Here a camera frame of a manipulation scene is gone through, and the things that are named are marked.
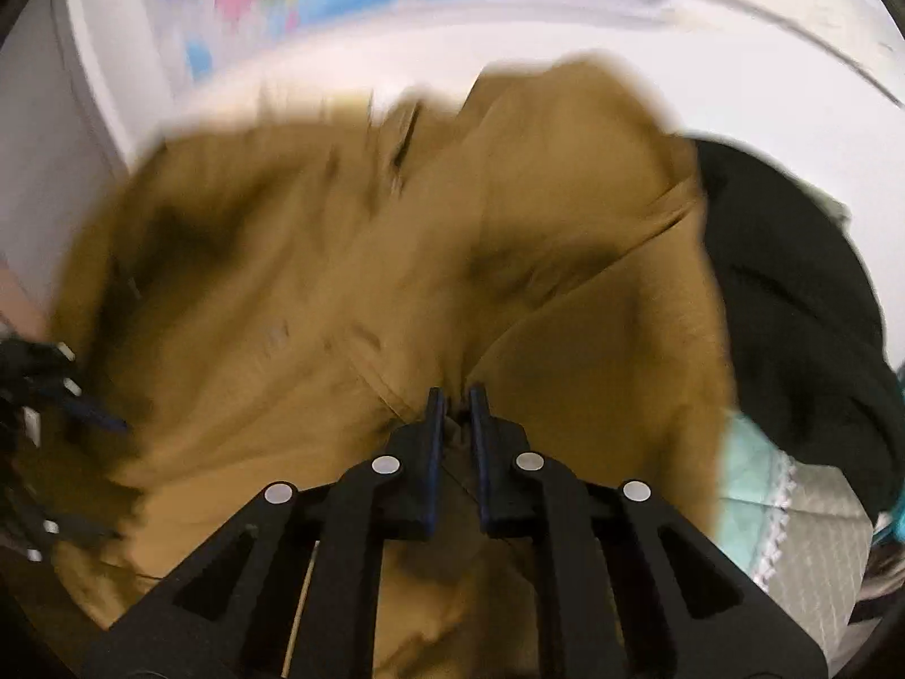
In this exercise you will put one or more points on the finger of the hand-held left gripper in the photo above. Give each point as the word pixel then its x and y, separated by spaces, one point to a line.
pixel 95 414
pixel 63 530

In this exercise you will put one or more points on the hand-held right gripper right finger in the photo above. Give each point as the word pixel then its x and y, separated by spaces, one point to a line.
pixel 479 438

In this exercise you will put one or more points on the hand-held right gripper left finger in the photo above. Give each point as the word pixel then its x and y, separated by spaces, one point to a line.
pixel 435 438

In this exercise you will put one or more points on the brown garment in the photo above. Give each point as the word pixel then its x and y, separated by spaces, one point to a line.
pixel 318 262

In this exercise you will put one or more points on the teal quilted sheet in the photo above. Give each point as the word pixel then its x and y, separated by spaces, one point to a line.
pixel 749 467

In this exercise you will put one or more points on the black garment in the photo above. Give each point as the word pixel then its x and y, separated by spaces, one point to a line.
pixel 778 297

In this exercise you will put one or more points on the grey patterned blanket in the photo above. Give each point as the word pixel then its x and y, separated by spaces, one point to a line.
pixel 820 544

